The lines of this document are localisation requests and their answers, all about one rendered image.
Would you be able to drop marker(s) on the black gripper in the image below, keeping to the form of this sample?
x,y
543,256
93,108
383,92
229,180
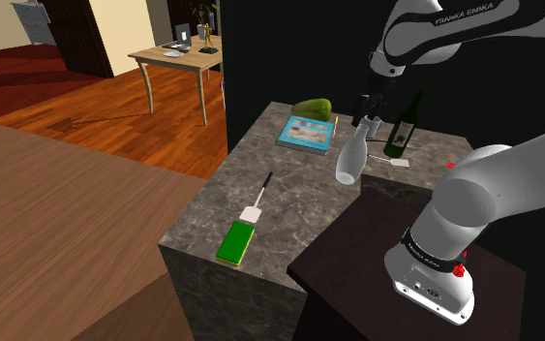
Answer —
x,y
377,92

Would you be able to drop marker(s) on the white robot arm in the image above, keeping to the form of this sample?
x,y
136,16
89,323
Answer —
x,y
470,193

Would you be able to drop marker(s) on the grey cup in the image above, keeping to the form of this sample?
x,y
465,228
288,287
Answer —
x,y
374,128

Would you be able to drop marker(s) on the dark green wine bottle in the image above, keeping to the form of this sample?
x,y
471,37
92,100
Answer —
x,y
400,134

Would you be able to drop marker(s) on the yellow pencil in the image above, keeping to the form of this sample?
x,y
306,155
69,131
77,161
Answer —
x,y
335,127

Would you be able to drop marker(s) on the green avocado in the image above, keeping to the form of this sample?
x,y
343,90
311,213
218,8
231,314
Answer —
x,y
313,109

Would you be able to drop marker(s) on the white narrow-necked vase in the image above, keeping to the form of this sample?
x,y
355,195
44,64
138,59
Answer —
x,y
350,160

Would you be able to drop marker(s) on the small white spatula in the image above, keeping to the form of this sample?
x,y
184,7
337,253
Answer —
x,y
398,162

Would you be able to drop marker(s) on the blue book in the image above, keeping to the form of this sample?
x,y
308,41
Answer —
x,y
306,134

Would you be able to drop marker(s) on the small red object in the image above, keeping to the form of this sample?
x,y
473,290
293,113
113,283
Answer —
x,y
450,165

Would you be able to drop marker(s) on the dark robot stand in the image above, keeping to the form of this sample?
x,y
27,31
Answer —
x,y
357,245

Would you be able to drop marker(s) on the light wooden table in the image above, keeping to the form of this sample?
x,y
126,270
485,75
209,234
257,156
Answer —
x,y
192,59

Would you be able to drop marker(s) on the green and yellow sponge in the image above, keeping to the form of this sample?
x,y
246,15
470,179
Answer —
x,y
235,243

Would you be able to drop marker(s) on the dark wooden door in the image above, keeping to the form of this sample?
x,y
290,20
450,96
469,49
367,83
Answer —
x,y
81,37

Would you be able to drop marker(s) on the brown wooden table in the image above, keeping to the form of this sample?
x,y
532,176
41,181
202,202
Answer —
x,y
64,222

